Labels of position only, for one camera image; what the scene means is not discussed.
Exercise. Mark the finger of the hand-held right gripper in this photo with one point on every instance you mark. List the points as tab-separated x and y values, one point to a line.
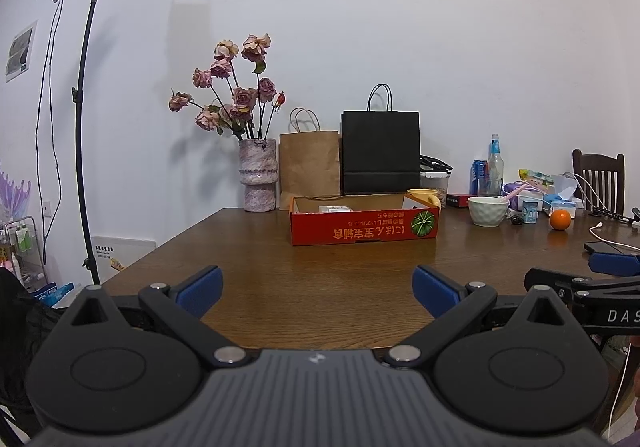
615	263
547	278

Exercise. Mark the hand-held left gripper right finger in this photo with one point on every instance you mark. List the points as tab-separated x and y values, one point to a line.
436	291

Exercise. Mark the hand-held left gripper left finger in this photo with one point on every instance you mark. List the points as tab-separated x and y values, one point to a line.
201	291

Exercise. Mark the red cardboard box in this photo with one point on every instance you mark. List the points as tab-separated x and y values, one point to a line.
360	229

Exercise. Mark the clear cotton swab box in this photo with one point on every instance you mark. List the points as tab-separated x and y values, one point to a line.
334	209

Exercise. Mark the black phone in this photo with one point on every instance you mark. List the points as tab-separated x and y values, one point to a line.
602	247

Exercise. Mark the orange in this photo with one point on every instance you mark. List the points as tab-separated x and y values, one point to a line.
560	220

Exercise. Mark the small black object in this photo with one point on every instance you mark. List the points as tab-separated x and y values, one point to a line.
516	220

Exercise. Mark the blue white tissue pack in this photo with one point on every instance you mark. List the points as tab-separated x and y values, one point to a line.
562	201

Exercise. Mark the dark wooden chair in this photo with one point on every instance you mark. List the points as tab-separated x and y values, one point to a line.
597	177

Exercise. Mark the white bowl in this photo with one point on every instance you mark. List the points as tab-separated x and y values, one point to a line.
487	213

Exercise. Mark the pink spoon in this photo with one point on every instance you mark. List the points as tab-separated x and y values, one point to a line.
517	192

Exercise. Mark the dark red box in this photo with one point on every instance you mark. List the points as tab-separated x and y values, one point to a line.
459	200

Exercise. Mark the yellow mug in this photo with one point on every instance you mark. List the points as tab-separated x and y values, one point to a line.
425	197

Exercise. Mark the purple bag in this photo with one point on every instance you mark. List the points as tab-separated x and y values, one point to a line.
511	188

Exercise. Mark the colourful snack packet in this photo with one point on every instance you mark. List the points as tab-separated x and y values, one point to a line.
537	175

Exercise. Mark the clear container black lid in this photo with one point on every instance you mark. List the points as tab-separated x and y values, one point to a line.
435	179

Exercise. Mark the clear glass bottle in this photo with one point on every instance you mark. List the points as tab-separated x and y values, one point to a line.
494	172

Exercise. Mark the blue soda can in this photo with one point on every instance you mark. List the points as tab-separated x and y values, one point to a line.
477	177

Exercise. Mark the pink marbled vase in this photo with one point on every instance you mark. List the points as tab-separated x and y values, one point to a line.
257	172

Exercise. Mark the blue white packet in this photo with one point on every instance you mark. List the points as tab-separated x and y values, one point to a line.
55	294

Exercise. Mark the black paper bag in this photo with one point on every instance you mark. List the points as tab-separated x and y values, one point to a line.
380	152

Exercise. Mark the brown paper bag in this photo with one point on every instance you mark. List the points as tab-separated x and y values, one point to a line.
310	167

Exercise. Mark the black mesh chair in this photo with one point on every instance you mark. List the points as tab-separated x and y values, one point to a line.
20	337

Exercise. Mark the dried pink flowers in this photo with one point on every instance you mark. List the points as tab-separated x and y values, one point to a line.
235	97

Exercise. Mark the purple flower decoration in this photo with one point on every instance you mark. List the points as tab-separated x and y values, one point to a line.
12	197

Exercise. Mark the black metal bracket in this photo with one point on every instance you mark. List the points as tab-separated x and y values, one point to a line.
617	216

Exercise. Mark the white wall outlet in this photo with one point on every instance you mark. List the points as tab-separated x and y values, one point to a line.
47	208

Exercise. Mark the wall poster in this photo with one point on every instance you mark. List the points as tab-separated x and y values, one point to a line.
21	52

